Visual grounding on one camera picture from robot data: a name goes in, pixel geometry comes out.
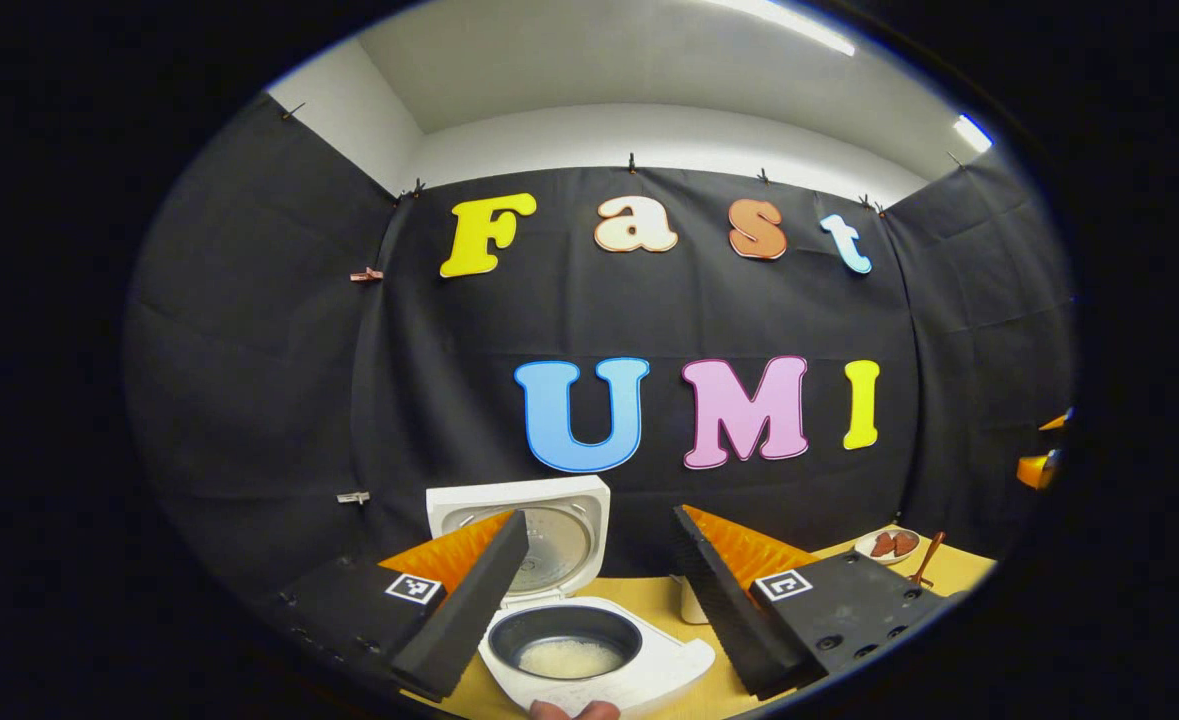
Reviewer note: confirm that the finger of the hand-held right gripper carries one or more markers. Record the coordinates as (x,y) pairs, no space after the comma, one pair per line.
(1037,470)
(1059,422)

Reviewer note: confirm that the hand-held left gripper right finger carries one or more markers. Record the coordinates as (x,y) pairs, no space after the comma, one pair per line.
(719,620)

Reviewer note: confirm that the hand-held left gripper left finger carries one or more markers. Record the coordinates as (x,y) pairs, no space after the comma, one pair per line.
(469,610)

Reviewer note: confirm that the white rice cooker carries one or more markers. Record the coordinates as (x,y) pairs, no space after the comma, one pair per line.
(659,670)

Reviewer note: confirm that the white rice pile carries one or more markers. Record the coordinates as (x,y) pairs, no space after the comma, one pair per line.
(569,658)

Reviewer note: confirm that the brown wooden spoon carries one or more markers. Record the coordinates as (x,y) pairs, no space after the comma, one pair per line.
(929,555)

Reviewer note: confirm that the white toaster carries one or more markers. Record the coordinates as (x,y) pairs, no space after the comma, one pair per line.
(691,605)

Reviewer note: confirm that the red meat piece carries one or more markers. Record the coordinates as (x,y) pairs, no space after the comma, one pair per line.
(906,542)
(883,545)

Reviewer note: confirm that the round white plate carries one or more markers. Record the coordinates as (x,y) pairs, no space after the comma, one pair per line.
(864,550)

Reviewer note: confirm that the white cloth clip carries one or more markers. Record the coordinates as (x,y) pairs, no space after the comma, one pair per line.
(353,497)

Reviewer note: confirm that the black backdrop cloth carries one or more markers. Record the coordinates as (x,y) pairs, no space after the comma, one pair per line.
(449,370)

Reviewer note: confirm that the short ceiling light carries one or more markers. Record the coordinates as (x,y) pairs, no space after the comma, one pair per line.
(973,132)

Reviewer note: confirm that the pink cloth clip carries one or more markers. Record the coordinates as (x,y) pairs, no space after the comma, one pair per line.
(366,275)

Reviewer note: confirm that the row of dark clips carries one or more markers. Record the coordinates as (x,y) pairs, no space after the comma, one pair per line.
(632,162)

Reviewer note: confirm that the long ceiling light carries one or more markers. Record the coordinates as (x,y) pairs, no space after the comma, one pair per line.
(799,25)

